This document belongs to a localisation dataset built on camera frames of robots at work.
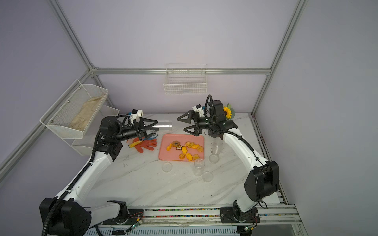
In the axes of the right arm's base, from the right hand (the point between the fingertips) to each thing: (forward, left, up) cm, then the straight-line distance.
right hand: (178, 127), depth 69 cm
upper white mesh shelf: (+12, +60, -2) cm, 61 cm away
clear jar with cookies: (+6, -23, -26) cm, 35 cm away
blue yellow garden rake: (+13, +32, -31) cm, 46 cm away
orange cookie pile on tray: (+1, -5, -32) cm, 33 cm away
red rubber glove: (+12, +26, -31) cm, 42 cm away
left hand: (-1, +10, +2) cm, 10 cm away
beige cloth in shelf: (+9, +52, -2) cm, 53 cm away
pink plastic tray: (+8, +1, -31) cm, 32 cm away
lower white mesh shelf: (-3, +49, -10) cm, 50 cm away
